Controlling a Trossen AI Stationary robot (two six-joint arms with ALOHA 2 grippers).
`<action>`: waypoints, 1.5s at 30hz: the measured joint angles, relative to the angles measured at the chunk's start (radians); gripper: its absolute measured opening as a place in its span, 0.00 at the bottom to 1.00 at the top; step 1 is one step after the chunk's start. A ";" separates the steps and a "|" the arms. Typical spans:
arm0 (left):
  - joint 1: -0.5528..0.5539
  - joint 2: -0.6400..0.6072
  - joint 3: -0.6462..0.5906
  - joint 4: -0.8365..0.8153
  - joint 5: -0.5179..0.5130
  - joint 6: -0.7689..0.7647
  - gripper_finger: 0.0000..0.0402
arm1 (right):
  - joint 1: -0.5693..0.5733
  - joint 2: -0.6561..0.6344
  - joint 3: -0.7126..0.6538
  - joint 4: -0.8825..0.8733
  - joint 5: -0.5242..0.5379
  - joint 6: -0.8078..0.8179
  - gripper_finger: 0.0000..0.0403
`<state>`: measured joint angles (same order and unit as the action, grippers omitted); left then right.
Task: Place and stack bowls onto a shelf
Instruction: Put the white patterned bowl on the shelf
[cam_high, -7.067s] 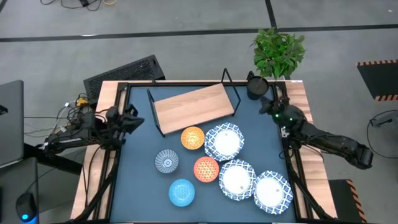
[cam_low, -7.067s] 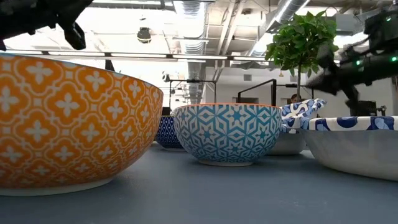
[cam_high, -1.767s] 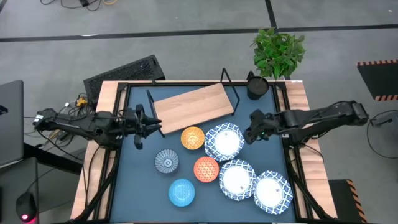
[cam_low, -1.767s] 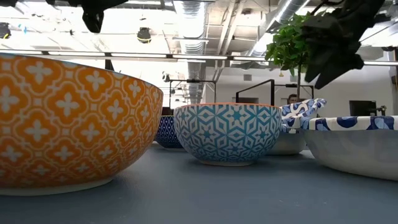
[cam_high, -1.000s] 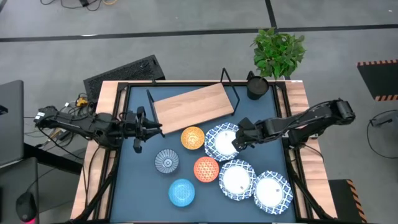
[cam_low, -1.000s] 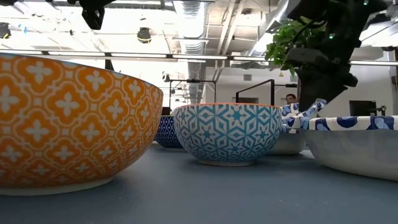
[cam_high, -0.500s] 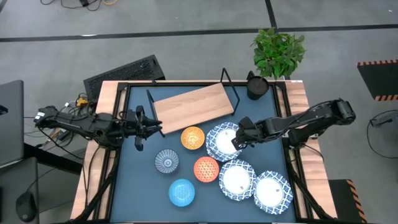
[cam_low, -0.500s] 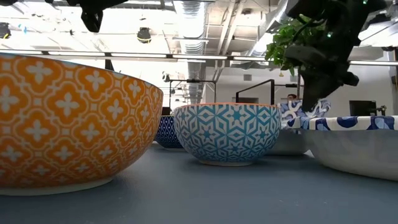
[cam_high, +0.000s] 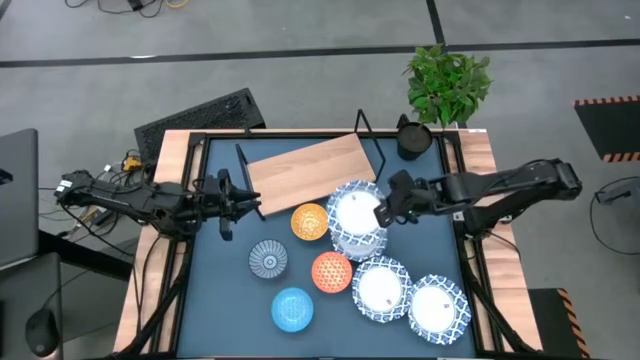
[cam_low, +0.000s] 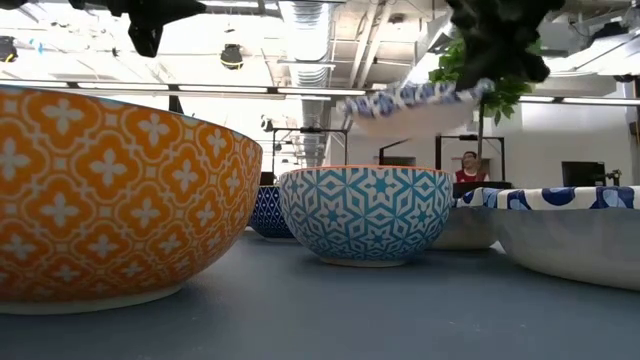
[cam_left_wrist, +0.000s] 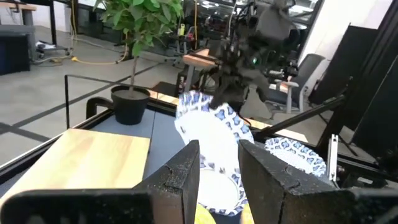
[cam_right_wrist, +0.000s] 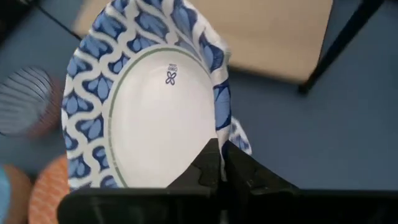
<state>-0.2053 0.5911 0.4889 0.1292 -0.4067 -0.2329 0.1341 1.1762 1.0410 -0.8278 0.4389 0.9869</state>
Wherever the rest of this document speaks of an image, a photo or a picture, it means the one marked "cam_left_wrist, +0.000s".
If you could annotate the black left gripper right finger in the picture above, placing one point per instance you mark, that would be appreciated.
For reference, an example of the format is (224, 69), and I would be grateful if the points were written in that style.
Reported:
(273, 189)

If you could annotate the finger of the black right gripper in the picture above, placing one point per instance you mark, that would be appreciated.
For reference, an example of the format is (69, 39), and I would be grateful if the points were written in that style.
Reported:
(230, 95)

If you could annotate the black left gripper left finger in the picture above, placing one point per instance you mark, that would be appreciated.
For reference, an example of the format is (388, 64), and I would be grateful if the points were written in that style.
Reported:
(174, 186)

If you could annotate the blue white scalloped bowl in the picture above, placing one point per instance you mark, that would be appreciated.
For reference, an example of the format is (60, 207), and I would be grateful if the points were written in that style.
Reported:
(295, 155)
(217, 193)
(211, 137)

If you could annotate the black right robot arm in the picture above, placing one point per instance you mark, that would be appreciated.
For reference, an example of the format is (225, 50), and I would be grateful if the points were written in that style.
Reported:
(273, 21)

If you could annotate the small wooden table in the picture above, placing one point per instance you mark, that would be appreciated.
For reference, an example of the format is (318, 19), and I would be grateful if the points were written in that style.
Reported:
(199, 59)

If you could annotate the grey blue table mat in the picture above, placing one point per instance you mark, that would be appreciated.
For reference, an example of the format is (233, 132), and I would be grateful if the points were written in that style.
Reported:
(168, 137)

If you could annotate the grey office chair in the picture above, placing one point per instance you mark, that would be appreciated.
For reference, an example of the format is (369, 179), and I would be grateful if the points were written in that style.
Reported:
(308, 68)

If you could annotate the green potted plant black pot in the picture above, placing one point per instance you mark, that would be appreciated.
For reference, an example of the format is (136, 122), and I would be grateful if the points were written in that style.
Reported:
(129, 109)

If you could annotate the black flat panel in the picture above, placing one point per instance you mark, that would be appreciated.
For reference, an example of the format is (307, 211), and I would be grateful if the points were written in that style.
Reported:
(345, 62)

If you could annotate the dark blue cabinet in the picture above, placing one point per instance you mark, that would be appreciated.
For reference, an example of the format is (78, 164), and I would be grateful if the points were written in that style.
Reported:
(15, 53)

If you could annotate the silver metal bracket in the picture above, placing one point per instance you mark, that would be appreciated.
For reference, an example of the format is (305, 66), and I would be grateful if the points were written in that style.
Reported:
(333, 155)

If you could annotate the black aluminium table frame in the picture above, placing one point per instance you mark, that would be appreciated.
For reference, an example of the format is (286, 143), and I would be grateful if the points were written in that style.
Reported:
(298, 119)

